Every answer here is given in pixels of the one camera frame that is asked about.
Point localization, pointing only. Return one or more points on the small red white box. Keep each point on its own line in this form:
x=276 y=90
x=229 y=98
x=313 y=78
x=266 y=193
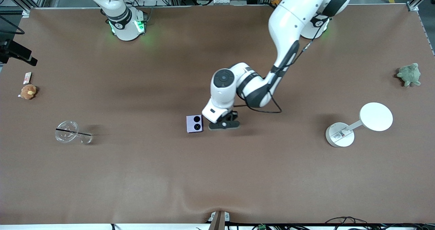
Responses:
x=27 y=77

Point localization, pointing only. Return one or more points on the white power strip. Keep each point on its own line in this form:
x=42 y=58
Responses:
x=217 y=0

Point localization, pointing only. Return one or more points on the white desk lamp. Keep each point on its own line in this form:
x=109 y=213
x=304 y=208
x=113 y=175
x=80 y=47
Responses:
x=375 y=117

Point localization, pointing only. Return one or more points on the black straw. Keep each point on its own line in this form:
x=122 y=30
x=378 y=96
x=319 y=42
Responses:
x=73 y=132

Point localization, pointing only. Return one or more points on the white box with black dots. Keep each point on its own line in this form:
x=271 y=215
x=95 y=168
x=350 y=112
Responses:
x=193 y=124

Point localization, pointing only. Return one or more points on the brown plush toy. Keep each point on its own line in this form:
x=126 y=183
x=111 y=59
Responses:
x=28 y=91

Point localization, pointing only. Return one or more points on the clear plastic cup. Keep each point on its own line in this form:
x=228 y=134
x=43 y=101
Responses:
x=68 y=132

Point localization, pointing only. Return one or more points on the green plush turtle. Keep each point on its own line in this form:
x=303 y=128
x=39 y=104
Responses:
x=409 y=74

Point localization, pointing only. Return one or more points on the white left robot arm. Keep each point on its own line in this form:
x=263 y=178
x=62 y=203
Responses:
x=289 y=22

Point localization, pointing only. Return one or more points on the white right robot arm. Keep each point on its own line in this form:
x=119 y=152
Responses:
x=125 y=26

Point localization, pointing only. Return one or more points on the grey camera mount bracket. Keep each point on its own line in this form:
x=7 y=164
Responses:
x=219 y=219

